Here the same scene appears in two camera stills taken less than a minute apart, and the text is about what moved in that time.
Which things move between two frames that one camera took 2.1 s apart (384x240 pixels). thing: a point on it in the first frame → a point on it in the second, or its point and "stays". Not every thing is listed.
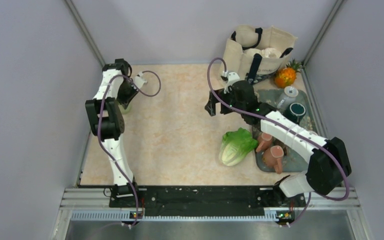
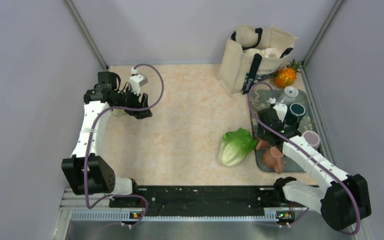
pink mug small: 265,141 stays
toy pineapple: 286,76 stays
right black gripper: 211,106 → 260,132
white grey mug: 287,97 stays
